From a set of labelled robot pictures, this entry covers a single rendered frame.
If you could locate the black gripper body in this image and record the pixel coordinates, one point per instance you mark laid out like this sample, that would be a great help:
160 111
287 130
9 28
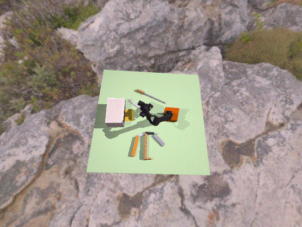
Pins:
143 114

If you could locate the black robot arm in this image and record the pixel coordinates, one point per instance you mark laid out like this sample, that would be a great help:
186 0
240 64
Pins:
144 107

